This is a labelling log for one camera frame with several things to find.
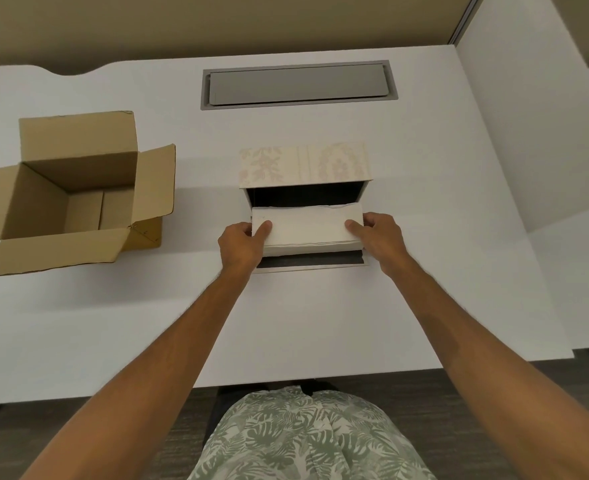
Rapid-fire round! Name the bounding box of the person's left hand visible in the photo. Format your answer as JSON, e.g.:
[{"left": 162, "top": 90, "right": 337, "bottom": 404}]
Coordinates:
[{"left": 217, "top": 220, "right": 273, "bottom": 276}]

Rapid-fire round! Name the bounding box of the person's right hand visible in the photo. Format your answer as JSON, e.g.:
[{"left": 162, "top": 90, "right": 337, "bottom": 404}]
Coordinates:
[{"left": 344, "top": 212, "right": 411, "bottom": 276}]

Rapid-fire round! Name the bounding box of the white tissue stack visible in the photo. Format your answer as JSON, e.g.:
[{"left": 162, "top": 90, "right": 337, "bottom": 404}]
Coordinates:
[{"left": 251, "top": 202, "right": 365, "bottom": 257}]

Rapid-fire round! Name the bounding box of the person's left forearm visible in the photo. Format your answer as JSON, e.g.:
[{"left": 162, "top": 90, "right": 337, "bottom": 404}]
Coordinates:
[{"left": 22, "top": 262, "right": 255, "bottom": 480}]

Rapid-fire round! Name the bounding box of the person's right forearm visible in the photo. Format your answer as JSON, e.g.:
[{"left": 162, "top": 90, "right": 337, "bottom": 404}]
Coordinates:
[{"left": 387, "top": 255, "right": 589, "bottom": 480}]

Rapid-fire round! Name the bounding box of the patterned open tissue box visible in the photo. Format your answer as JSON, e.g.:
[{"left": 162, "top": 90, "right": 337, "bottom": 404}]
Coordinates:
[{"left": 238, "top": 141, "right": 373, "bottom": 274}]

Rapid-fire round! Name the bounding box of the open brown cardboard box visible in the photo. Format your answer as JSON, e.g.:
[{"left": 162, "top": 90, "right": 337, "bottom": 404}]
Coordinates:
[{"left": 0, "top": 111, "right": 176, "bottom": 278}]

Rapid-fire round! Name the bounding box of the leaf print shirt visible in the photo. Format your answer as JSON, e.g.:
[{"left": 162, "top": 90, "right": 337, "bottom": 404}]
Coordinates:
[{"left": 188, "top": 386, "right": 436, "bottom": 480}]

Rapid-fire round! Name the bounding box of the grey desk cable hatch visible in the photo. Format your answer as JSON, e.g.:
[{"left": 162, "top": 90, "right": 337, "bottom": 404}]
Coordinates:
[{"left": 200, "top": 60, "right": 399, "bottom": 111}]

